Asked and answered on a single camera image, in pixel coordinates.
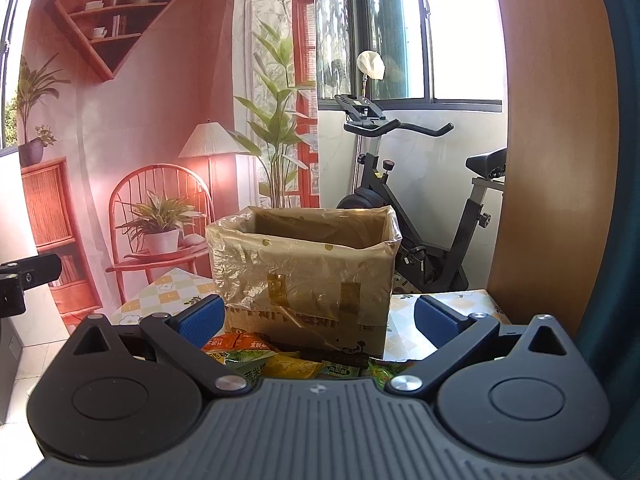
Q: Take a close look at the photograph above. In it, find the orange snack bag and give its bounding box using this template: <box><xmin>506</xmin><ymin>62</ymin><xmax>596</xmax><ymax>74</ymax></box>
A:
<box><xmin>202</xmin><ymin>333</ymin><xmax>272</xmax><ymax>352</ymax></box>

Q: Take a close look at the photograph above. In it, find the yellow snack packet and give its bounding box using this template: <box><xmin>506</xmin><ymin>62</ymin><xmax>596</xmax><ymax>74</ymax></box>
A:
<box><xmin>262</xmin><ymin>354</ymin><xmax>324</xmax><ymax>380</ymax></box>

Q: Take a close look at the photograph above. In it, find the white cloth on pole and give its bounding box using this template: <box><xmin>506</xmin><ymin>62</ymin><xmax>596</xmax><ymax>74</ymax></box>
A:
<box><xmin>356</xmin><ymin>50</ymin><xmax>385</xmax><ymax>80</ymax></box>

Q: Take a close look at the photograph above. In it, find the pink room scene backdrop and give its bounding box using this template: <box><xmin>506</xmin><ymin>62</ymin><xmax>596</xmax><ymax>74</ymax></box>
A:
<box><xmin>15</xmin><ymin>0</ymin><xmax>319</xmax><ymax>330</ymax></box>

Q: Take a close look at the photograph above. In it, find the wooden headboard panel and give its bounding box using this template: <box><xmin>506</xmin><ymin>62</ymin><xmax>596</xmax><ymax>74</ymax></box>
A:
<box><xmin>488</xmin><ymin>0</ymin><xmax>620</xmax><ymax>334</ymax></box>

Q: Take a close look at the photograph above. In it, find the green snack packet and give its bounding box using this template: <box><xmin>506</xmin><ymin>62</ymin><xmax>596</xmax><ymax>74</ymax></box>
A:
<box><xmin>215</xmin><ymin>350</ymin><xmax>277</xmax><ymax>386</ymax></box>

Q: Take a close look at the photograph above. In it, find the cardboard box with plastic liner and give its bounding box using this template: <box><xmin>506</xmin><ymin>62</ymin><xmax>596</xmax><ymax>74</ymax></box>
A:
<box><xmin>206</xmin><ymin>206</ymin><xmax>401</xmax><ymax>358</ymax></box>

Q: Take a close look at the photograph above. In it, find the black exercise bike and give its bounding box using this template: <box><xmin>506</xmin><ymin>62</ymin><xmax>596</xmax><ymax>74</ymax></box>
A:
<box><xmin>333</xmin><ymin>93</ymin><xmax>508</xmax><ymax>294</ymax></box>

